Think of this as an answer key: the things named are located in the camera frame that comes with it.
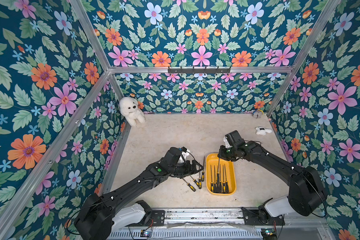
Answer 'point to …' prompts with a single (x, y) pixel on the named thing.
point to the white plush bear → (128, 107)
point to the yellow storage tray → (227, 173)
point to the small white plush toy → (262, 131)
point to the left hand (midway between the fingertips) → (200, 170)
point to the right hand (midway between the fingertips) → (217, 154)
